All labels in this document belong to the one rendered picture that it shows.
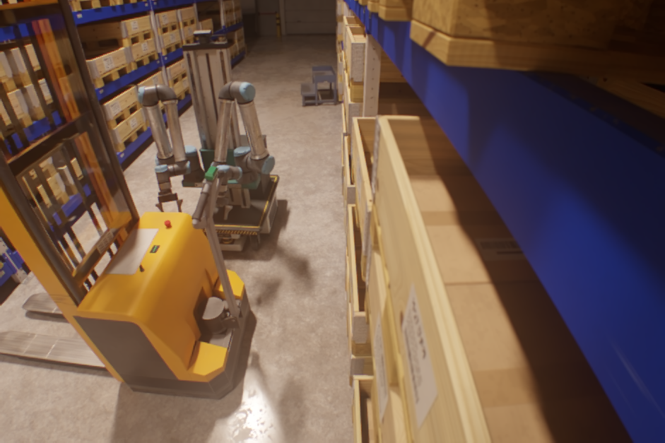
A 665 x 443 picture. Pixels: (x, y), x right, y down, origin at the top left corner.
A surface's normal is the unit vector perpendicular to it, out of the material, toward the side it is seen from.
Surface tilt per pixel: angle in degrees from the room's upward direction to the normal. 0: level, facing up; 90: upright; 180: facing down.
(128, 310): 14
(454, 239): 0
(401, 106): 90
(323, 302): 0
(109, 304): 0
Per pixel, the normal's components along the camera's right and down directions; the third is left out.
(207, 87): -0.04, 0.56
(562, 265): -1.00, 0.00
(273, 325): 0.00, -0.83
